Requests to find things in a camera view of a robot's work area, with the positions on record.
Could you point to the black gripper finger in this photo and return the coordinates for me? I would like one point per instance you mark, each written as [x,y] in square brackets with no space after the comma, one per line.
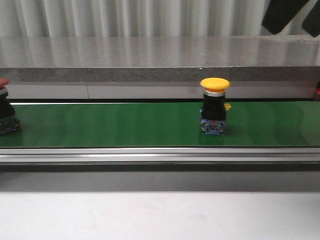
[311,23]
[279,13]

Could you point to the grey speckled stone counter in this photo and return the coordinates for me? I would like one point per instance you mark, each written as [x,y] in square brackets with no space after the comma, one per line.
[160,59]

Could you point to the green conveyor belt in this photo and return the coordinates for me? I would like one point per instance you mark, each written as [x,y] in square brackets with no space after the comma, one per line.
[167,124]

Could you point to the white corrugated curtain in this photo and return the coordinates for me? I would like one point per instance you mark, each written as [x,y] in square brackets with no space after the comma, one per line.
[132,18]

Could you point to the red mushroom push button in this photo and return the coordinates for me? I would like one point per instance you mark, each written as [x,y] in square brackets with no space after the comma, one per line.
[8,121]

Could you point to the aluminium conveyor front rail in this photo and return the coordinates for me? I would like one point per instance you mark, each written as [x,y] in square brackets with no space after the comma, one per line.
[157,155]

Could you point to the white conveyor back rail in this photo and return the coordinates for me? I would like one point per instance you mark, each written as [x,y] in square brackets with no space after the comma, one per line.
[158,90]

